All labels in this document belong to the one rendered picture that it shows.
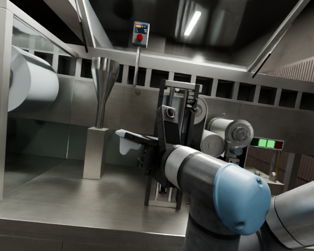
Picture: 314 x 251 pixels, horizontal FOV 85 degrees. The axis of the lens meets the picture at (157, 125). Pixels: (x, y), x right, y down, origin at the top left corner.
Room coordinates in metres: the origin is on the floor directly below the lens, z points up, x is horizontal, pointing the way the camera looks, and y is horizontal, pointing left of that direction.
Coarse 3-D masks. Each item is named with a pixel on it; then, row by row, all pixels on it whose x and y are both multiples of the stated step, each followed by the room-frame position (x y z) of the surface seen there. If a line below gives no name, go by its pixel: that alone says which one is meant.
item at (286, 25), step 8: (80, 0) 0.92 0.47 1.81; (304, 0) 0.84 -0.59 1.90; (80, 8) 0.95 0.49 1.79; (296, 8) 0.87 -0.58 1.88; (296, 16) 0.90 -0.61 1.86; (80, 24) 1.00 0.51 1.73; (88, 24) 1.02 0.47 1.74; (288, 24) 0.93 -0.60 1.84; (88, 32) 1.07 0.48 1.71; (280, 32) 0.97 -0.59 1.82; (88, 40) 1.11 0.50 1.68; (272, 40) 1.01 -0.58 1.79; (280, 40) 1.00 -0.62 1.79; (264, 48) 1.07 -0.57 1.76; (152, 56) 1.18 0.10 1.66; (256, 64) 1.16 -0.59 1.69; (256, 72) 1.16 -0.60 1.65
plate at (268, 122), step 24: (96, 96) 1.14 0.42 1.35; (120, 96) 1.15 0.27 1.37; (144, 96) 1.15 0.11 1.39; (72, 120) 1.13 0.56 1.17; (120, 120) 1.15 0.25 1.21; (144, 120) 1.16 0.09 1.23; (264, 120) 1.20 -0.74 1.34; (288, 120) 1.21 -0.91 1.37; (312, 120) 1.22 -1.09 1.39; (288, 144) 1.22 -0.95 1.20; (312, 144) 1.23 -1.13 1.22
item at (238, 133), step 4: (236, 128) 0.84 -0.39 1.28; (240, 128) 0.83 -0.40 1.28; (244, 128) 0.83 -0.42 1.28; (232, 132) 0.85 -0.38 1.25; (236, 132) 0.83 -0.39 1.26; (240, 132) 0.84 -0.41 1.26; (244, 132) 0.83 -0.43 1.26; (248, 132) 0.84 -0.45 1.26; (232, 136) 0.85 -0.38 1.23; (236, 136) 0.83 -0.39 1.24; (240, 136) 0.84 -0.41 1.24; (244, 136) 0.83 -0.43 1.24; (236, 140) 0.83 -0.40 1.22; (240, 140) 0.83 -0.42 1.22; (244, 140) 0.83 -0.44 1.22
